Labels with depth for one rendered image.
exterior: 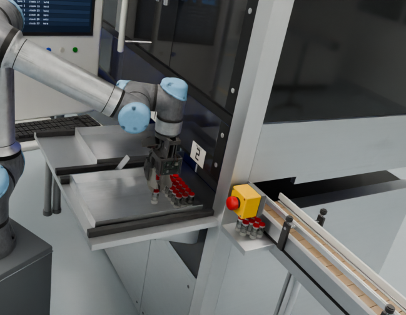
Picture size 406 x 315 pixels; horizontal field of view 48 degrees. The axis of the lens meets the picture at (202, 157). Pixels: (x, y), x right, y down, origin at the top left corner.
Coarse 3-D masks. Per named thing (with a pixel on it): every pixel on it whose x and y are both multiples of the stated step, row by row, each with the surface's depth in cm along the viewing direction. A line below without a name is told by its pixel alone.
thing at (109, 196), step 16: (80, 176) 144; (96, 176) 147; (112, 176) 150; (128, 176) 154; (144, 176) 156; (80, 192) 135; (96, 192) 142; (112, 192) 144; (128, 192) 145; (144, 192) 147; (160, 192) 149; (96, 208) 135; (112, 208) 136; (128, 208) 138; (144, 208) 139; (160, 208) 141; (176, 208) 136; (192, 208) 139; (96, 224) 124
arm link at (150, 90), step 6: (120, 84) 120; (126, 84) 121; (132, 84) 121; (138, 84) 121; (144, 84) 122; (150, 84) 123; (156, 84) 124; (126, 90) 119; (132, 90) 117; (138, 90) 117; (144, 90) 119; (150, 90) 122; (156, 90) 122; (150, 96) 121; (156, 96) 122; (150, 102) 122; (150, 108) 123
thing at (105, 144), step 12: (84, 132) 176; (96, 132) 179; (108, 132) 181; (120, 132) 184; (144, 132) 188; (84, 144) 165; (96, 144) 171; (108, 144) 173; (120, 144) 175; (132, 144) 176; (96, 156) 163; (108, 156) 165; (120, 156) 166; (132, 156) 161; (144, 156) 164
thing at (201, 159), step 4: (192, 144) 150; (196, 144) 148; (192, 148) 150; (196, 148) 148; (200, 148) 146; (192, 152) 150; (200, 152) 146; (204, 152) 144; (192, 156) 151; (196, 156) 148; (200, 156) 146; (204, 156) 144; (196, 160) 148; (200, 160) 146; (204, 160) 144; (200, 164) 147
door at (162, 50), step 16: (144, 0) 174; (176, 0) 153; (128, 16) 188; (144, 16) 175; (160, 16) 164; (176, 16) 154; (128, 32) 190; (144, 32) 177; (160, 32) 165; (144, 48) 178; (160, 48) 166
